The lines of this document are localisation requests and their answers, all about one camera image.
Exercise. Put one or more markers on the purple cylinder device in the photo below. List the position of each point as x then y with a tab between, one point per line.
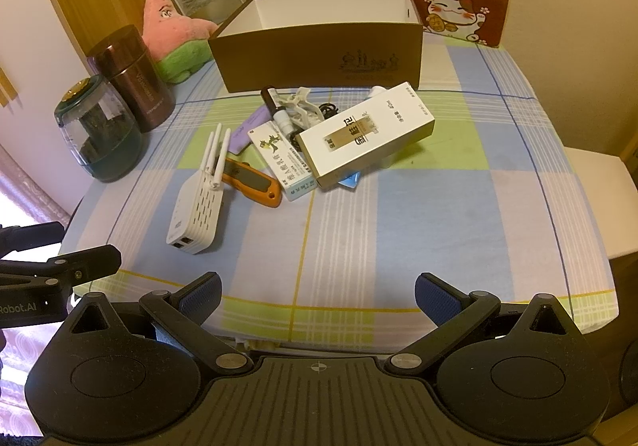
239	138

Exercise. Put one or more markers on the large white gold box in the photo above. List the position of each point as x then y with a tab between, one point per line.
366	133

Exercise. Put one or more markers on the green glass jar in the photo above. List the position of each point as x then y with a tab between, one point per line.
99	129

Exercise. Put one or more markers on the white plastic clip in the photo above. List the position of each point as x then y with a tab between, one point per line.
303	114

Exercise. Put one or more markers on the brown storage box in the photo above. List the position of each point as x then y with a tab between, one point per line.
343	43

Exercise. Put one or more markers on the brown metal canister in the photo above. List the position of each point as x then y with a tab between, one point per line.
124	60

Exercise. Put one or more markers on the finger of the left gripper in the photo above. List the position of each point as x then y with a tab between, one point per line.
74	268
16	238

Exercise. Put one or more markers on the brown spray bottle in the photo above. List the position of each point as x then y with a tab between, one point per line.
277	112

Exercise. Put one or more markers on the blue dental floss box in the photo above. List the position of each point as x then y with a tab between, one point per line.
351	181

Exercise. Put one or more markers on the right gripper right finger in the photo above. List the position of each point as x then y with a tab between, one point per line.
456	316

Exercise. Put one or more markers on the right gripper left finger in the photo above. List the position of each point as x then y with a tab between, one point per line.
181	314

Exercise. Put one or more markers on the white wifi router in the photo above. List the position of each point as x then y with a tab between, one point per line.
197	209

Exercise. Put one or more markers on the orange utility knife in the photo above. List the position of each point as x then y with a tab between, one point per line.
252	183

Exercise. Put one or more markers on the checkered tablecloth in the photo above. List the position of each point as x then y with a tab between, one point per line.
488	201

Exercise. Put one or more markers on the small white medicine box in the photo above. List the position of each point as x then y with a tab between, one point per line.
283	160

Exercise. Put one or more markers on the pink starfish plush toy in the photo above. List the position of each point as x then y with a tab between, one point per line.
179	45

